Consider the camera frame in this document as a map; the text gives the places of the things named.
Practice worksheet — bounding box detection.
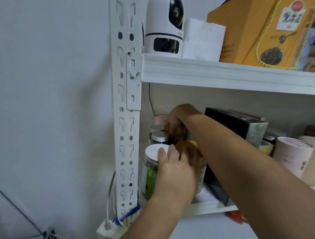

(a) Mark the red pouch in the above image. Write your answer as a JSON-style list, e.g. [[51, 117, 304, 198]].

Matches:
[[224, 210, 247, 225]]

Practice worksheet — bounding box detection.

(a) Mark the beige canister orange lid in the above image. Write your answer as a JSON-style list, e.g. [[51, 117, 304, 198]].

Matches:
[[176, 140, 207, 194]]

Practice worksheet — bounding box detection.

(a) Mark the person's left forearm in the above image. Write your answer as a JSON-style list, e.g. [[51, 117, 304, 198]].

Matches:
[[120, 192, 193, 239]]

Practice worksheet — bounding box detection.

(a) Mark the beige cylinder canister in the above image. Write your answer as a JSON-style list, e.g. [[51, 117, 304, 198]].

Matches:
[[300, 135, 315, 187]]

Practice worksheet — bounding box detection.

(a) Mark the person's right hand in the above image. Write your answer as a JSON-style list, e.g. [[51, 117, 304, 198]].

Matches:
[[165, 103, 202, 143]]

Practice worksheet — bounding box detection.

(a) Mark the person's left hand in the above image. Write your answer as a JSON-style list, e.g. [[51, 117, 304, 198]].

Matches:
[[153, 144, 198, 203]]

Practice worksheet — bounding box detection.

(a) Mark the dark glass jar silver lid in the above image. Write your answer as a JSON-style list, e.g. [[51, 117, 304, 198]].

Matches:
[[149, 124, 166, 134], [151, 130, 170, 146]]

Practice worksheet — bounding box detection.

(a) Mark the white metal shelving unit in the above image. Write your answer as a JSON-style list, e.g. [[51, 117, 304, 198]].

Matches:
[[96, 0, 315, 239]]

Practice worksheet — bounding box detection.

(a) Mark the tall black and yellow box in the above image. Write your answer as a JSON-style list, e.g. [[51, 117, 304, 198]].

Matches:
[[203, 107, 274, 206]]

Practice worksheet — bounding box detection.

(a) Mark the pink cylinder canister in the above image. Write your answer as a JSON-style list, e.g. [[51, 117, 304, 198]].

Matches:
[[272, 136, 314, 179]]

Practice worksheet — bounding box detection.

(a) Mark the white power strip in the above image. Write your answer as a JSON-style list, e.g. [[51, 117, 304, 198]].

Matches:
[[96, 219, 130, 239]]

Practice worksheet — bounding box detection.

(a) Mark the blue tape strip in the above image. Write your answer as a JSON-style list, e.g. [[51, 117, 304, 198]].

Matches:
[[114, 202, 141, 225]]

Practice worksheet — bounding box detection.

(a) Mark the small white box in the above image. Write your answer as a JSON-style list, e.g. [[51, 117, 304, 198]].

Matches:
[[181, 18, 227, 62]]

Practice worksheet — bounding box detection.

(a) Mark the blue glass jar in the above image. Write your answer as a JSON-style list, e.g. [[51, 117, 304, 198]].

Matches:
[[301, 25, 315, 72]]

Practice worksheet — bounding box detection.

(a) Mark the white security camera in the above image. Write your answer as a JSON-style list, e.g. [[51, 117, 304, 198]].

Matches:
[[143, 0, 185, 57]]

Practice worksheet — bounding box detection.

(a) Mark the person's right forearm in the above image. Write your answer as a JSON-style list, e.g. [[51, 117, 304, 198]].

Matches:
[[184, 111, 315, 239]]

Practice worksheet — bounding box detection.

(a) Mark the clear green label nut jar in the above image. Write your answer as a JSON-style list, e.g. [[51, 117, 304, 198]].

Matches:
[[141, 143, 170, 201]]

